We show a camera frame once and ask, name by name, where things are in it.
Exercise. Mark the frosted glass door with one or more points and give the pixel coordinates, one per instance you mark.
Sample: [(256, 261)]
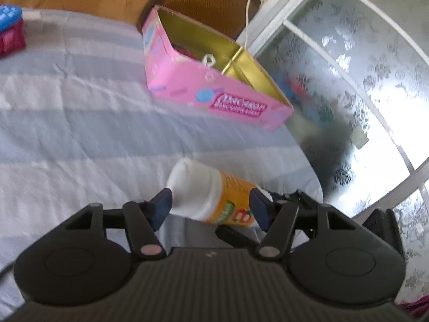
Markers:
[(368, 73)]

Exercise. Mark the magenta gift box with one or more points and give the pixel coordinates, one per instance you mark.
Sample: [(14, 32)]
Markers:
[(13, 38)]

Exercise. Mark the dark red cloth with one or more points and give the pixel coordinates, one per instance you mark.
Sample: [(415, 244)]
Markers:
[(419, 308)]

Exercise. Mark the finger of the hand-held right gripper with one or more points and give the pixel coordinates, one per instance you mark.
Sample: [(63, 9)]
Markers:
[(234, 235), (303, 198)]

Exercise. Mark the orange bottle with white cap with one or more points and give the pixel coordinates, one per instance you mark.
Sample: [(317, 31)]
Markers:
[(201, 187)]

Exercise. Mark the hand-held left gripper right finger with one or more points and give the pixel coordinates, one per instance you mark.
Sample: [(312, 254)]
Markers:
[(259, 208)]

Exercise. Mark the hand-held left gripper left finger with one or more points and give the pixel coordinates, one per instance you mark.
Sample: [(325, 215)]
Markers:
[(162, 208)]

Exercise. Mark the pink biscuit tin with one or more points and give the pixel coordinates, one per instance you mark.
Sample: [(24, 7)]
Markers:
[(181, 80)]

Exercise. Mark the blue polka dot bow headband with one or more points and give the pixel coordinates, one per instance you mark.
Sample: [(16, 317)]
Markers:
[(8, 16)]

